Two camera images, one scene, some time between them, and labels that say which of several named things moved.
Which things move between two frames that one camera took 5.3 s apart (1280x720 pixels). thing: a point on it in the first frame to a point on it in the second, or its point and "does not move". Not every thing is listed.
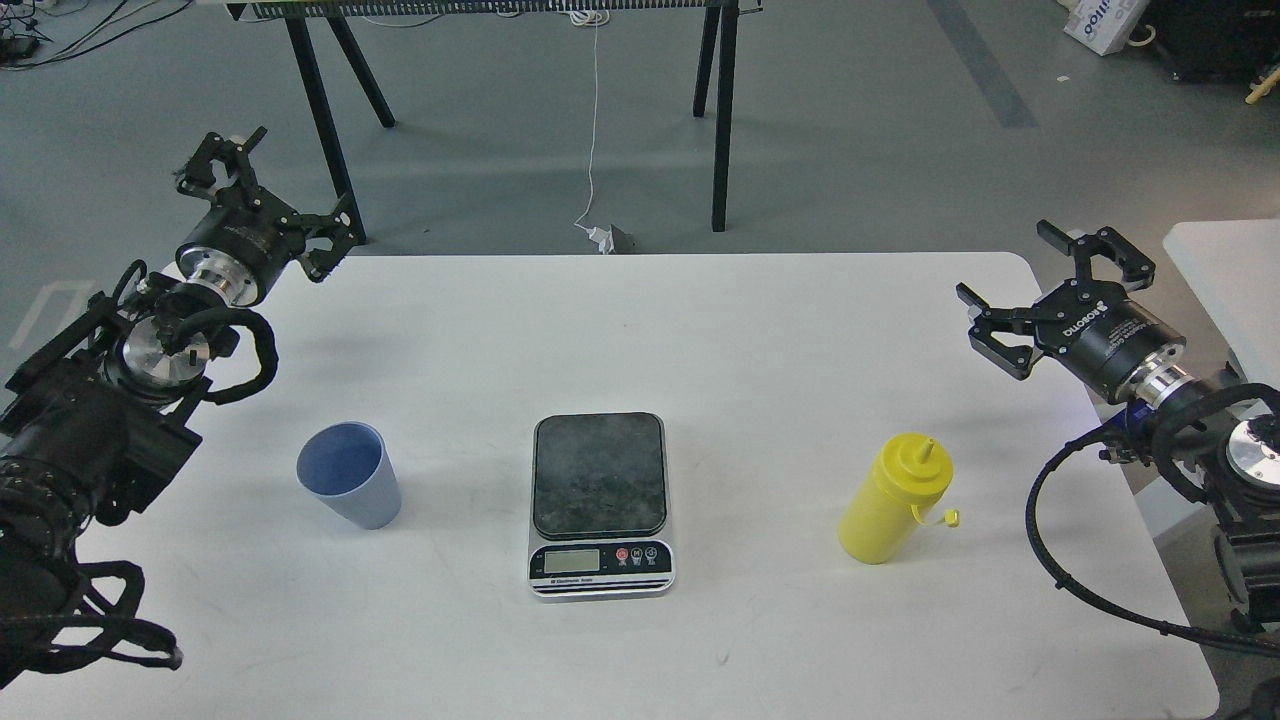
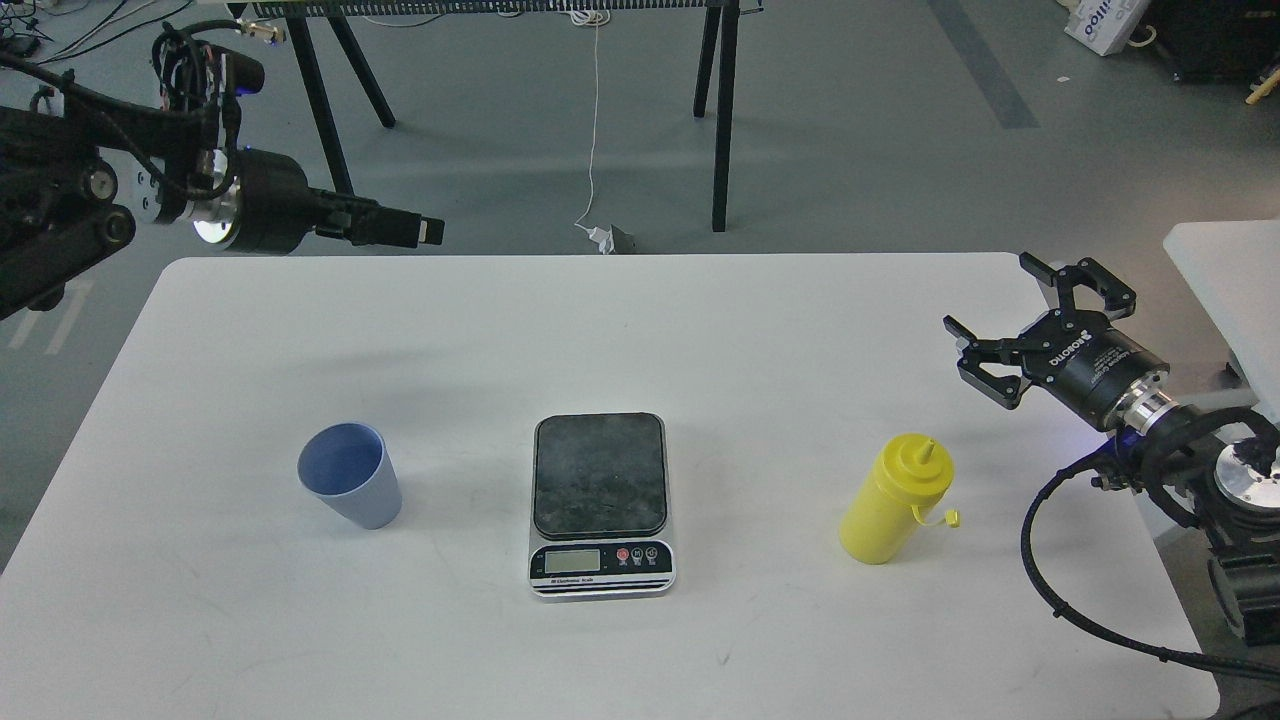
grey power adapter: [623, 242] does not move
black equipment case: [1222, 41] does not move
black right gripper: [1128, 354] to [1076, 354]
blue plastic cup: [349, 467] does not move
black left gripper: [241, 243] to [266, 206]
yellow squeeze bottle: [909, 473] does not move
